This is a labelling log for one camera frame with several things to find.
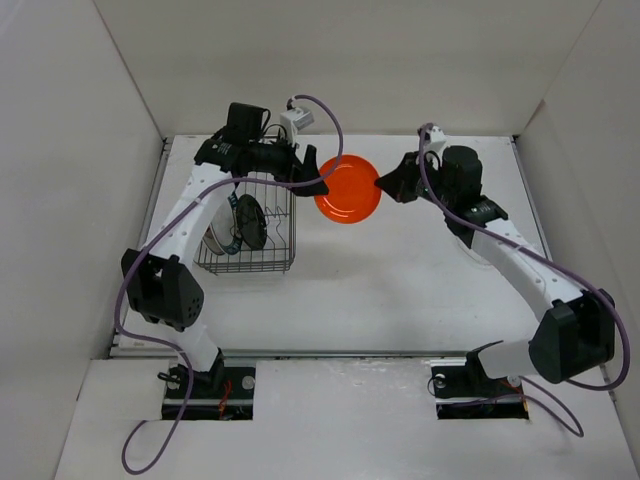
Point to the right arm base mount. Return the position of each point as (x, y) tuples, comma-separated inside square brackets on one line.
[(463, 391)]

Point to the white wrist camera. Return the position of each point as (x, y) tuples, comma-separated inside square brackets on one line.
[(431, 138), (294, 119)]

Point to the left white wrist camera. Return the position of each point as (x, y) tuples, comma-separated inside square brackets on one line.
[(294, 119)]

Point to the grey wire dish rack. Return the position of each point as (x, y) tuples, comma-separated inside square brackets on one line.
[(277, 203)]

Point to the aluminium rail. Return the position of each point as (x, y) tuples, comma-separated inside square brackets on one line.
[(120, 352)]

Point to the orange plate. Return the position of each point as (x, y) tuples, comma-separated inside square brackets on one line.
[(353, 195)]

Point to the black plate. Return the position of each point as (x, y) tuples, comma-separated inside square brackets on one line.
[(251, 222)]

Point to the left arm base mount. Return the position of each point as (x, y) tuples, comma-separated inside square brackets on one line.
[(231, 400)]

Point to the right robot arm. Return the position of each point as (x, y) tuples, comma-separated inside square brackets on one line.
[(575, 332)]

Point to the white plate dark rim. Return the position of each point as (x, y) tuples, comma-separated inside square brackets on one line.
[(235, 244)]

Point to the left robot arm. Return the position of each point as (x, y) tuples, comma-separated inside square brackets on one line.
[(158, 282)]

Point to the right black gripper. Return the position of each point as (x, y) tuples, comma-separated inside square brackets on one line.
[(393, 182)]

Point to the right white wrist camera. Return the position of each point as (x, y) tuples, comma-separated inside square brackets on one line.
[(431, 138)]

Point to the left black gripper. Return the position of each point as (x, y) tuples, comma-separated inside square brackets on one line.
[(294, 169)]

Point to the white plate red characters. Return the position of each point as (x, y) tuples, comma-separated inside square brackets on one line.
[(210, 238)]

